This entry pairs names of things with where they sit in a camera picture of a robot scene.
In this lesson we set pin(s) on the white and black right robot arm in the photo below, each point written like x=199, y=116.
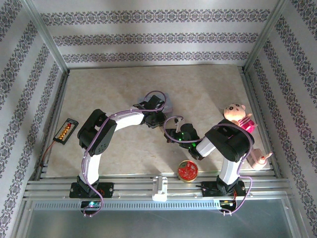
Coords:
x=230, y=171

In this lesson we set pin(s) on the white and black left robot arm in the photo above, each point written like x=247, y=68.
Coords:
x=128, y=120

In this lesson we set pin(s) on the round red tin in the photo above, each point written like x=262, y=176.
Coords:
x=187, y=171

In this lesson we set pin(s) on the plush doll in pink stripes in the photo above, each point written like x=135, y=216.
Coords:
x=234, y=111

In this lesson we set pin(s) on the small pink toy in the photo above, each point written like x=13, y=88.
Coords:
x=257, y=160

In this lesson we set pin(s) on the grey metal sheet panel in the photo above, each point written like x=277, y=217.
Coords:
x=148, y=225

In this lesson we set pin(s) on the black board with gold plugs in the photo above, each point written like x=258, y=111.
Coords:
x=65, y=131

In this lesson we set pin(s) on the small circuit board with led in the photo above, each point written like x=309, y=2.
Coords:
x=91, y=204

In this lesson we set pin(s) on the white centre bracket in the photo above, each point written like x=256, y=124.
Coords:
x=159, y=188

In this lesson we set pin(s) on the aluminium rail frame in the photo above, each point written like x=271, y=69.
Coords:
x=136, y=186

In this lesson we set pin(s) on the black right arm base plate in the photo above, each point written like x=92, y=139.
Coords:
x=210, y=189

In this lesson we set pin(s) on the aluminium side rail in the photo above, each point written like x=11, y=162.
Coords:
x=53, y=119
x=257, y=104

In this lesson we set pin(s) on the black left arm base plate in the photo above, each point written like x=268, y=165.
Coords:
x=106, y=189

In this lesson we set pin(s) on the aluminium corner post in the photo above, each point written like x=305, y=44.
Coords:
x=47, y=37
x=265, y=37

